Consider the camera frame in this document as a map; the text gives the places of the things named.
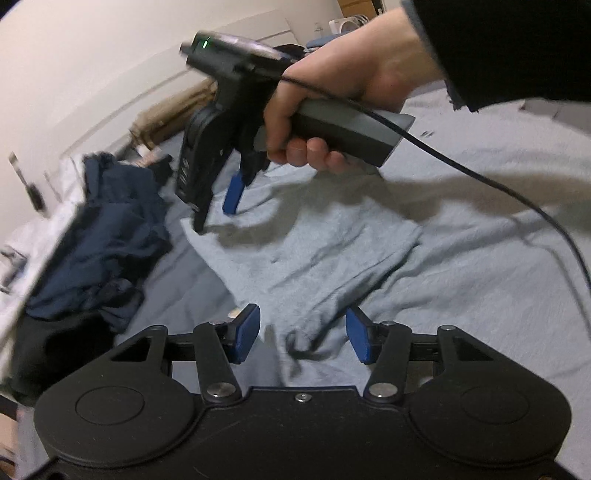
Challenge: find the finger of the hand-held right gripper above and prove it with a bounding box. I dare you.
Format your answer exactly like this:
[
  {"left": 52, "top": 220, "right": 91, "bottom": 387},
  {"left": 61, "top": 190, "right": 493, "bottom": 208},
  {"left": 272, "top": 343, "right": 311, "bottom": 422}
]
[
  {"left": 222, "top": 152, "right": 269, "bottom": 216},
  {"left": 193, "top": 152, "right": 232, "bottom": 234}
]

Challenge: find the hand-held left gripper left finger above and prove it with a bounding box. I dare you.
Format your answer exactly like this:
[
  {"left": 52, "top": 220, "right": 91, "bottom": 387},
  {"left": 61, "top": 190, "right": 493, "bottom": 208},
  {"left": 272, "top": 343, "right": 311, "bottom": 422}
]
[{"left": 112, "top": 304, "right": 262, "bottom": 405}]

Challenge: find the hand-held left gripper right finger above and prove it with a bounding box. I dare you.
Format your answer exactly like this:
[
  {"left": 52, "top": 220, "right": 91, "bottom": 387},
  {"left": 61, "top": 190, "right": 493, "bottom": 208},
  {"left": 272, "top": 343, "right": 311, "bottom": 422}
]
[{"left": 345, "top": 307, "right": 491, "bottom": 405}]

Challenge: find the grey shirt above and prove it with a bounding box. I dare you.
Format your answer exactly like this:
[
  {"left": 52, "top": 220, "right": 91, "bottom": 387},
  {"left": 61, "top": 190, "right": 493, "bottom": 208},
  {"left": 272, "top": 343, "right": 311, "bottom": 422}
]
[{"left": 180, "top": 185, "right": 426, "bottom": 388}]

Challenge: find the person's right forearm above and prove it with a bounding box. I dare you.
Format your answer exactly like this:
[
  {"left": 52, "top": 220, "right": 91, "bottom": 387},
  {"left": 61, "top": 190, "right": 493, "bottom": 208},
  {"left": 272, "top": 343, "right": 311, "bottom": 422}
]
[{"left": 401, "top": 0, "right": 591, "bottom": 112}]

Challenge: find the pile of dark clothes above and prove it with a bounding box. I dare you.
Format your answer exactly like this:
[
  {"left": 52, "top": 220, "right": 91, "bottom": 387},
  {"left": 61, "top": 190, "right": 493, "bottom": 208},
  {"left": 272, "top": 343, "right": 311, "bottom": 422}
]
[{"left": 0, "top": 157, "right": 88, "bottom": 324}]

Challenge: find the person's right hand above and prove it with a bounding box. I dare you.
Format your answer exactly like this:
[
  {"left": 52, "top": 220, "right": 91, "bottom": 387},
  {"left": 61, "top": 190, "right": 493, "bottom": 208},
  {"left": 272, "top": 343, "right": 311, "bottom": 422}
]
[{"left": 263, "top": 7, "right": 445, "bottom": 175}]

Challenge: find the black garment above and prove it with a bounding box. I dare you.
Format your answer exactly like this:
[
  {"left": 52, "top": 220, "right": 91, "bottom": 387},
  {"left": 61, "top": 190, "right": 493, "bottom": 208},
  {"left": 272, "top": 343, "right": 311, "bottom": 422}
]
[
  {"left": 0, "top": 314, "right": 139, "bottom": 407},
  {"left": 150, "top": 154, "right": 175, "bottom": 185}
]

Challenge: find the khaki pillow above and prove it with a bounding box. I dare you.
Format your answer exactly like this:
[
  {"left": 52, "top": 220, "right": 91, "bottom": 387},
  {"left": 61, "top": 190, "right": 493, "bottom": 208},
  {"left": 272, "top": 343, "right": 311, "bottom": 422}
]
[{"left": 129, "top": 78, "right": 218, "bottom": 151}]

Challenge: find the navy blue garment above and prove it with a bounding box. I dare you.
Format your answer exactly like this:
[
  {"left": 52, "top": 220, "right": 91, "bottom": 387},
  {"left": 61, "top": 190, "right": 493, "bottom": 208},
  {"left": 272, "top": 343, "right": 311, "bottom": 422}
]
[{"left": 25, "top": 152, "right": 174, "bottom": 333}]

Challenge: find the white fan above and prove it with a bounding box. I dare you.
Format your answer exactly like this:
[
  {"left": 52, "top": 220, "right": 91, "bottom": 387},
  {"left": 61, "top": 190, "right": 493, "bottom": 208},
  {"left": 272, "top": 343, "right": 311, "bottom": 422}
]
[{"left": 328, "top": 16, "right": 370, "bottom": 35}]

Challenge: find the wooden cabinet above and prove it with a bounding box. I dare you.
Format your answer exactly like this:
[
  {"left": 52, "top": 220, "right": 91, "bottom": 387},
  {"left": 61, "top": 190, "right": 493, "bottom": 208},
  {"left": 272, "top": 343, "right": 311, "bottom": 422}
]
[{"left": 337, "top": 0, "right": 386, "bottom": 19}]

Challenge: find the grey quilted blanket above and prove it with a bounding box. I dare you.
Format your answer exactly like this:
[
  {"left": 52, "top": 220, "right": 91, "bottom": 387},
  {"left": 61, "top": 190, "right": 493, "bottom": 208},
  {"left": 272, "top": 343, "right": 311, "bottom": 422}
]
[{"left": 18, "top": 88, "right": 591, "bottom": 480}]

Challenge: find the black cable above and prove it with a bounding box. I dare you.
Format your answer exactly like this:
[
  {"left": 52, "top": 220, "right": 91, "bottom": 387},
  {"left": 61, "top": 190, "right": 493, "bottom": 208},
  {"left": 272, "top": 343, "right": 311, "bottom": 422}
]
[{"left": 277, "top": 76, "right": 591, "bottom": 287}]

